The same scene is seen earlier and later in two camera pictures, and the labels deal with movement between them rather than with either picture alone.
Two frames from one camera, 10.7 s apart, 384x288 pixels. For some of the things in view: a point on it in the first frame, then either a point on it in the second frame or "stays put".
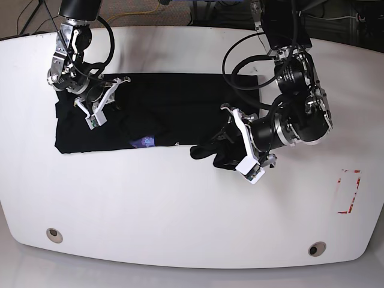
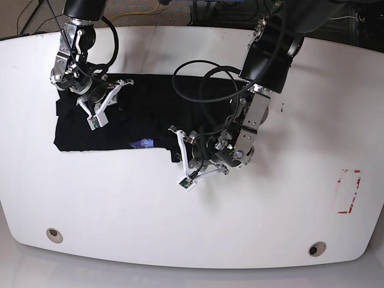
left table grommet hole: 54,235 stays put
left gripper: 98,95 stays put
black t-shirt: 165,109 stays put
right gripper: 260,135 -> 198,158
